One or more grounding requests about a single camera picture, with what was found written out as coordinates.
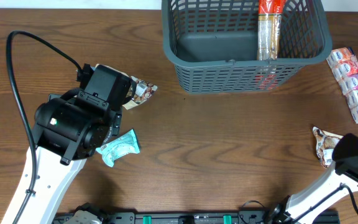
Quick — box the multicolour tissue pack strip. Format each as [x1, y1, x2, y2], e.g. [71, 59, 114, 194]
[326, 47, 358, 124]

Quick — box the brown snack bag with barcode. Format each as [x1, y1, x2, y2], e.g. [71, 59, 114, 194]
[108, 67, 158, 110]

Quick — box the teal wrapped snack packet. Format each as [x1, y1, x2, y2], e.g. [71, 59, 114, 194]
[96, 129, 140, 167]

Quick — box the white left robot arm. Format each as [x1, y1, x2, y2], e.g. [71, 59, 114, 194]
[2, 64, 137, 223]

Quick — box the orange spaghetti packet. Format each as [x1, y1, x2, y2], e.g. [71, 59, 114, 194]
[255, 0, 287, 91]

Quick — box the grey plastic shopping basket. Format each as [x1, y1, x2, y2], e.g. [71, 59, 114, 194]
[161, 0, 333, 94]

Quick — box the beige brown snack bag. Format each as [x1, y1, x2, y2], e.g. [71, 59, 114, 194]
[312, 126, 343, 168]

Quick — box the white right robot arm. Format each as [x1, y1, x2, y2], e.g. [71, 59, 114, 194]
[265, 47, 358, 223]

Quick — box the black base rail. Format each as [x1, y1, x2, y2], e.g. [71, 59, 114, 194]
[53, 202, 341, 224]

